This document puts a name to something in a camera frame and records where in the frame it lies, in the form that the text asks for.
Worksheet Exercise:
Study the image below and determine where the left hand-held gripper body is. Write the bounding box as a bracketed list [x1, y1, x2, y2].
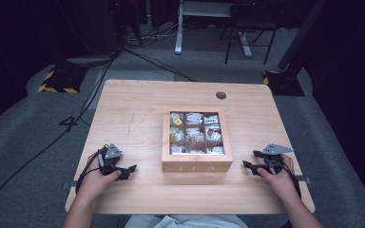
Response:
[97, 142, 124, 176]

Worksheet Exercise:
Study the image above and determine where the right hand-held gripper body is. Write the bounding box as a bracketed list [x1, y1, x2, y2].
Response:
[260, 143, 295, 176]

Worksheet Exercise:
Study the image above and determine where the wooden tea box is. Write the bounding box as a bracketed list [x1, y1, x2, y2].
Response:
[161, 106, 234, 174]

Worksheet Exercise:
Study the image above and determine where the person's right hand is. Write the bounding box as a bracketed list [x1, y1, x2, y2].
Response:
[257, 154, 299, 204]

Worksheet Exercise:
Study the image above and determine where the person's left hand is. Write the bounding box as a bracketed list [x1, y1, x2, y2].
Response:
[76, 153, 122, 202]

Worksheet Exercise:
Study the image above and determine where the pile of tea bag packets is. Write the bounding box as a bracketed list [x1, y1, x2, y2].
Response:
[169, 111, 226, 156]

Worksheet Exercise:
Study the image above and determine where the hazard-striped stand base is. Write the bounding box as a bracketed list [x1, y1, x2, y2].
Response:
[262, 69, 306, 97]
[37, 66, 88, 95]

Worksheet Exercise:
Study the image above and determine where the person's light clothing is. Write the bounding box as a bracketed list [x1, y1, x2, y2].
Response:
[123, 214, 250, 228]

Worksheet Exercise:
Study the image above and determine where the black metal chair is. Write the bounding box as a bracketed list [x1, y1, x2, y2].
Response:
[218, 2, 280, 67]

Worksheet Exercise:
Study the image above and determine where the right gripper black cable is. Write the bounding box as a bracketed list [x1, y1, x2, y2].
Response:
[279, 161, 302, 200]

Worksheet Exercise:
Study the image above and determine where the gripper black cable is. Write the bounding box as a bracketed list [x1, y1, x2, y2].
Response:
[75, 145, 109, 194]
[279, 161, 302, 200]

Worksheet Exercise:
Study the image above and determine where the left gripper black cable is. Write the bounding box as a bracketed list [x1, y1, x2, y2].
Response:
[75, 145, 109, 194]

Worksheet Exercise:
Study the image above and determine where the grey table bracket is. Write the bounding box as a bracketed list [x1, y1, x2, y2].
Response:
[294, 175, 312, 185]
[61, 180, 78, 191]

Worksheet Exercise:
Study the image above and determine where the long black floor cable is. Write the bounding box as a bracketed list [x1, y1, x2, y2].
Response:
[0, 56, 117, 227]

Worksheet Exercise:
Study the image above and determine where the black slanted stand post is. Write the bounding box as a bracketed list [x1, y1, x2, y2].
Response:
[277, 0, 330, 72]

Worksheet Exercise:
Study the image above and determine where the white desk frame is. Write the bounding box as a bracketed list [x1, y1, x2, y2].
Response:
[174, 0, 253, 58]

